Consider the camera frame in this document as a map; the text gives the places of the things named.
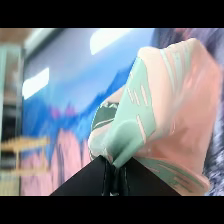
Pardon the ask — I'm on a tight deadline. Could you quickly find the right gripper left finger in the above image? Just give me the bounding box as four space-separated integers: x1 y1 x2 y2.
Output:
50 155 118 197

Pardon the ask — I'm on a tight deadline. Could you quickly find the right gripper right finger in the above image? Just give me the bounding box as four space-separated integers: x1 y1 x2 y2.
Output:
113 157 183 197

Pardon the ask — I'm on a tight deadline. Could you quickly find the pale pink T-shirt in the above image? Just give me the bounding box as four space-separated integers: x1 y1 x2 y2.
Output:
87 37 223 197

